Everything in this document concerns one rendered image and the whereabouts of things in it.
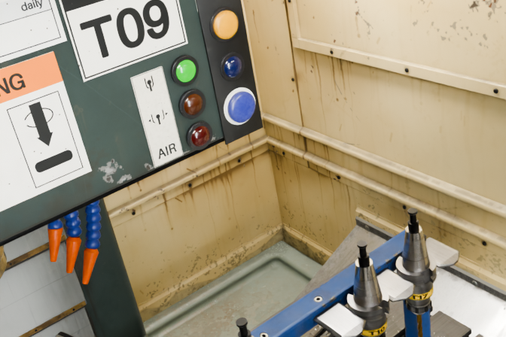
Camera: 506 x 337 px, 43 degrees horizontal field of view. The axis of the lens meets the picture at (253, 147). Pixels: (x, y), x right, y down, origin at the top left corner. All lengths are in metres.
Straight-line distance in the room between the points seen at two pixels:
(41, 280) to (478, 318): 0.95
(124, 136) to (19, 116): 0.09
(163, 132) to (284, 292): 1.52
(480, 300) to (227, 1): 1.16
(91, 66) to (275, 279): 1.64
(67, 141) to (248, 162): 1.50
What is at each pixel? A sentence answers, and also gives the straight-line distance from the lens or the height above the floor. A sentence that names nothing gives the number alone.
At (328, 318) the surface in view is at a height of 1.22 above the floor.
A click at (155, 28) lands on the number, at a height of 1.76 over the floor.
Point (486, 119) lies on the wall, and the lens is 1.37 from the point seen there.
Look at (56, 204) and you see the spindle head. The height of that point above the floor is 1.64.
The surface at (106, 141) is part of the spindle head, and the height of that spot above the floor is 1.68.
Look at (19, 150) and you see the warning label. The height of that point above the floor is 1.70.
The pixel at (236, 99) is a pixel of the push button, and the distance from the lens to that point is 0.59.
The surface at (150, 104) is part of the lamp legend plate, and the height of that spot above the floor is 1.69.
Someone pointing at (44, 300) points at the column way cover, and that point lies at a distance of 1.36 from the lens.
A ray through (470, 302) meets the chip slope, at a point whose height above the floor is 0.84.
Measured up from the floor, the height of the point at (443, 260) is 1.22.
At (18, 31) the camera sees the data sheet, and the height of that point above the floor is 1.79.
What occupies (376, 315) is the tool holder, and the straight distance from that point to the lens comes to 1.01.
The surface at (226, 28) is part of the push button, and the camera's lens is 0.57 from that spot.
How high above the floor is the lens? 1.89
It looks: 27 degrees down
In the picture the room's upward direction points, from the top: 10 degrees counter-clockwise
